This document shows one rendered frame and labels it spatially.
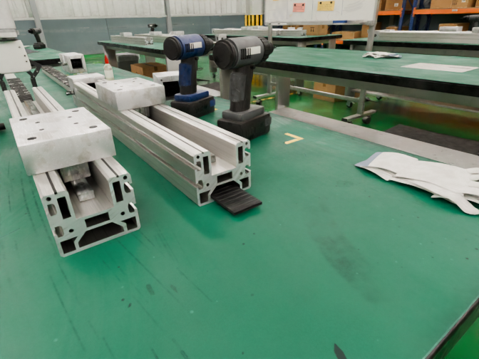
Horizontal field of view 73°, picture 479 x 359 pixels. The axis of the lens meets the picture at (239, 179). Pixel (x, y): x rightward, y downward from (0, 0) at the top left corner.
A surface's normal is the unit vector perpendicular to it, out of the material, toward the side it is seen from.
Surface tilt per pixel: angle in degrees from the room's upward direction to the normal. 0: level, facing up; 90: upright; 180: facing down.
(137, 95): 90
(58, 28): 90
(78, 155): 90
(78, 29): 90
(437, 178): 4
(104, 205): 0
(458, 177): 4
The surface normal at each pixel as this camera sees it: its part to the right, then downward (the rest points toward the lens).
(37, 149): 0.58, 0.35
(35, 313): -0.03, -0.90
